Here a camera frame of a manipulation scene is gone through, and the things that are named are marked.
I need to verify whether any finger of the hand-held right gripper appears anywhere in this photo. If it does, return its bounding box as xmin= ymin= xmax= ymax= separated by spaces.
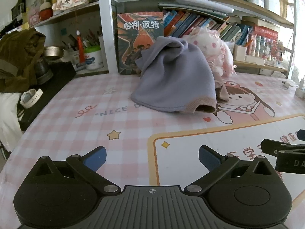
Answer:
xmin=261 ymin=138 xmax=305 ymax=158

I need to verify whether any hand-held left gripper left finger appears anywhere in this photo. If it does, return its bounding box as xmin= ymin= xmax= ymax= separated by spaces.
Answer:
xmin=31 ymin=146 xmax=121 ymax=195

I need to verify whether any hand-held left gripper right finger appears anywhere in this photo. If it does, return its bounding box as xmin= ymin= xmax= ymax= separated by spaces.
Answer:
xmin=183 ymin=145 xmax=275 ymax=195

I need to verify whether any purple and brown sweater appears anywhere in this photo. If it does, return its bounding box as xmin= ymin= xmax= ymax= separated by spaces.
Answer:
xmin=131 ymin=36 xmax=229 ymax=114

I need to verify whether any pink checked desk mat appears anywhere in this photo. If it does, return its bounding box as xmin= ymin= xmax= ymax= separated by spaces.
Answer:
xmin=0 ymin=72 xmax=305 ymax=229

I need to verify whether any white charger plug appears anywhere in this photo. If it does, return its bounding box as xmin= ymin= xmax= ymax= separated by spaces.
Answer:
xmin=295 ymin=77 xmax=305 ymax=100

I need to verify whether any white wristwatch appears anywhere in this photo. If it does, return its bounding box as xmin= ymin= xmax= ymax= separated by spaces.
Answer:
xmin=20 ymin=88 xmax=43 ymax=108

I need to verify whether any black keyboard instrument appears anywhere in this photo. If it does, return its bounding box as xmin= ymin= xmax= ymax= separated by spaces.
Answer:
xmin=18 ymin=61 xmax=77 ymax=131

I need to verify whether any white cloth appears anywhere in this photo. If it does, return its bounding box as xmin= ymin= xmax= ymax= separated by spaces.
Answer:
xmin=0 ymin=92 xmax=25 ymax=152

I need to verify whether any white storage box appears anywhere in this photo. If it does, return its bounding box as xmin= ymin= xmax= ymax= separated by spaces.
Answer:
xmin=234 ymin=45 xmax=248 ymax=62

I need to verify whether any white jar green lid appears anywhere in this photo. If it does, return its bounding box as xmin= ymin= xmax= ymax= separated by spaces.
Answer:
xmin=84 ymin=46 xmax=104 ymax=71

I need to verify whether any dark metal pot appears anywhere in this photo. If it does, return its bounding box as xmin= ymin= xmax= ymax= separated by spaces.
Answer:
xmin=36 ymin=57 xmax=53 ymax=85

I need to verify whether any row of colourful packets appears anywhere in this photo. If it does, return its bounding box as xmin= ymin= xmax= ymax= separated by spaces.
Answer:
xmin=246 ymin=25 xmax=285 ymax=64

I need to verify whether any orange tasselled pen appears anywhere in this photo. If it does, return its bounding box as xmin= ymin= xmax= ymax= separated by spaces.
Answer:
xmin=76 ymin=30 xmax=86 ymax=64

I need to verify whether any pink white plush toy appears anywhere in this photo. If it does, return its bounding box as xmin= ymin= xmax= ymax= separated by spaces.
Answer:
xmin=182 ymin=27 xmax=237 ymax=77

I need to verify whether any metal bowl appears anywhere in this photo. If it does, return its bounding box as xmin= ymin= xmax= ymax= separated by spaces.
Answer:
xmin=43 ymin=46 xmax=64 ymax=58

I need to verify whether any bunch of pens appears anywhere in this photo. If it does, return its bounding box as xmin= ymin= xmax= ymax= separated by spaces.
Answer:
xmin=62 ymin=29 xmax=101 ymax=53

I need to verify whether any large illustrated book box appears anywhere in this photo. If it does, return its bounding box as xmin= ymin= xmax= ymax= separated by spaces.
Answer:
xmin=117 ymin=11 xmax=165 ymax=75

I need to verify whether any olive green garment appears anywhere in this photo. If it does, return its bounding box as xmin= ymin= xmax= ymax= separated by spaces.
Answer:
xmin=0 ymin=28 xmax=46 ymax=93

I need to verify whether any row of books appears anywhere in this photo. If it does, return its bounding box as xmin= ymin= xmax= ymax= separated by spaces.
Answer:
xmin=163 ymin=9 xmax=253 ymax=47

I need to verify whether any wooden shelving unit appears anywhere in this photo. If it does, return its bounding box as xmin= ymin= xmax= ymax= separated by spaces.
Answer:
xmin=0 ymin=0 xmax=301 ymax=80

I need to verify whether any grey flat laptop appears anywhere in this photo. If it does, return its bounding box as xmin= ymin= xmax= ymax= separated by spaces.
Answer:
xmin=158 ymin=3 xmax=228 ymax=18

